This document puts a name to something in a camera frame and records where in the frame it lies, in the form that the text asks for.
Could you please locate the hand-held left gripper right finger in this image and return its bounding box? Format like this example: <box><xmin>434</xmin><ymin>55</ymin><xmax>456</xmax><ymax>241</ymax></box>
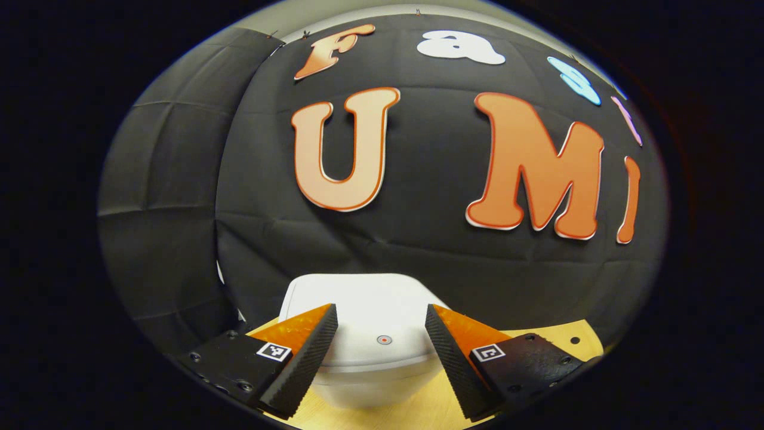
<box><xmin>425</xmin><ymin>303</ymin><xmax>586</xmax><ymax>422</ymax></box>

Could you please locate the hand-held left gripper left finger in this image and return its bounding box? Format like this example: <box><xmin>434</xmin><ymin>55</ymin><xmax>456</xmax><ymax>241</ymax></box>
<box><xmin>177</xmin><ymin>303</ymin><xmax>338</xmax><ymax>420</ymax></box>

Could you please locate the white desktop garbage bin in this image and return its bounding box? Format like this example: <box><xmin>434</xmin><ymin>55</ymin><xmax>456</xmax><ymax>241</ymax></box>
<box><xmin>278</xmin><ymin>273</ymin><xmax>454</xmax><ymax>410</ymax></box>

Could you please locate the wooden desktop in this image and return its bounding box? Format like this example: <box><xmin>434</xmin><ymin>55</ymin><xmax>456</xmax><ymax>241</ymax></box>
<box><xmin>248</xmin><ymin>320</ymin><xmax>605</xmax><ymax>430</ymax></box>

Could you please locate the black backdrop cloth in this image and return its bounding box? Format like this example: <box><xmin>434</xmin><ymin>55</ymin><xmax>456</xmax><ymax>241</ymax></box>
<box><xmin>97</xmin><ymin>13</ymin><xmax>669</xmax><ymax>353</ymax></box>

